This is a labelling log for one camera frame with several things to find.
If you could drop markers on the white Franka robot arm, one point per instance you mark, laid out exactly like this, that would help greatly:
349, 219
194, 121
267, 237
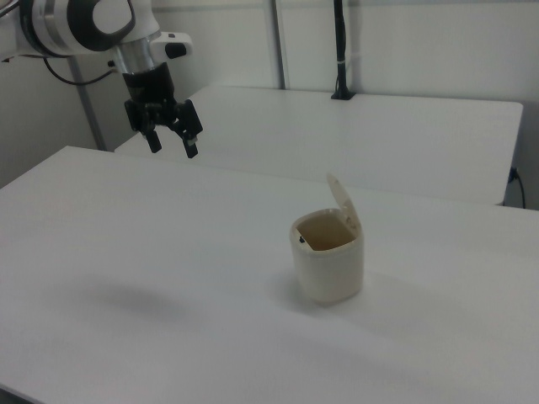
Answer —
59, 23

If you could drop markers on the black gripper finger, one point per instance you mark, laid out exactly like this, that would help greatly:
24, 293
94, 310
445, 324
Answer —
189, 147
153, 142

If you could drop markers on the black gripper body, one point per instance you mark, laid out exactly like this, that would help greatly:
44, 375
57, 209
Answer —
149, 86

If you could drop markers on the small cream trash bin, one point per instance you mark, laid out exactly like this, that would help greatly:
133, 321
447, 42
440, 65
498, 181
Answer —
332, 273

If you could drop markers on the cream trash bin lid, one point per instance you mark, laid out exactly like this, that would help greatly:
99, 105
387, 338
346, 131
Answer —
343, 200

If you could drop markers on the grey wall frame post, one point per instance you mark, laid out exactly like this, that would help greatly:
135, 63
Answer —
278, 42
88, 109

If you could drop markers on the black camera pole with clamp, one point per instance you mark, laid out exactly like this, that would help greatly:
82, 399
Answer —
342, 42

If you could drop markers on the white side table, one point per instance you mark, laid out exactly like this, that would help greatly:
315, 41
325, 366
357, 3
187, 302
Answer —
358, 139

